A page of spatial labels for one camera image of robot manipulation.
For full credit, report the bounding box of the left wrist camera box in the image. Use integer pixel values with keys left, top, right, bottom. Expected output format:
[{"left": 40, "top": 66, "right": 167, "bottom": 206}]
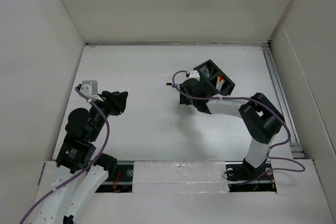
[{"left": 75, "top": 80, "right": 103, "bottom": 101}]

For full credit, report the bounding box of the aluminium rail right edge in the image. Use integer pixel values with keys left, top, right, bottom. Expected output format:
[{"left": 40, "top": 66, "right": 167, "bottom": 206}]
[{"left": 262, "top": 44, "right": 306, "bottom": 159}]

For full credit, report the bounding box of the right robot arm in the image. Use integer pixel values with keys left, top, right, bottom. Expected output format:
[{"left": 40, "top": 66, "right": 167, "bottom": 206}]
[{"left": 178, "top": 78, "right": 284, "bottom": 177}]

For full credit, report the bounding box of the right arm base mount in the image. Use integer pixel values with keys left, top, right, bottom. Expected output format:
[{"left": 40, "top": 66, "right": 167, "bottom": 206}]
[{"left": 223, "top": 164, "right": 277, "bottom": 193}]

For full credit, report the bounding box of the white foam block front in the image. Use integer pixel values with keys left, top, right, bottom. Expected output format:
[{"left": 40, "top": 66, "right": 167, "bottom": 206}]
[{"left": 132, "top": 161, "right": 228, "bottom": 194}]

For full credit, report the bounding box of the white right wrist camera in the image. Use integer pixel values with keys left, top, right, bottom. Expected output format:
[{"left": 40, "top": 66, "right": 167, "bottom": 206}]
[{"left": 185, "top": 70, "right": 200, "bottom": 80}]

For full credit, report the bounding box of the black two-compartment organizer box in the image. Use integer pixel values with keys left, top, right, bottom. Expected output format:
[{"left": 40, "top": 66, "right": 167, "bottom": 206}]
[{"left": 193, "top": 60, "right": 235, "bottom": 96}]

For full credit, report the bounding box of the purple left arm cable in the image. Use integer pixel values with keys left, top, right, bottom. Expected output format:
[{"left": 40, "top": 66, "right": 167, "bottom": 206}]
[{"left": 18, "top": 86, "right": 111, "bottom": 224}]

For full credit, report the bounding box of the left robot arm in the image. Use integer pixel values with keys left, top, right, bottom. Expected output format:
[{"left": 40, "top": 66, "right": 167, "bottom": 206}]
[{"left": 34, "top": 87, "right": 128, "bottom": 223}]

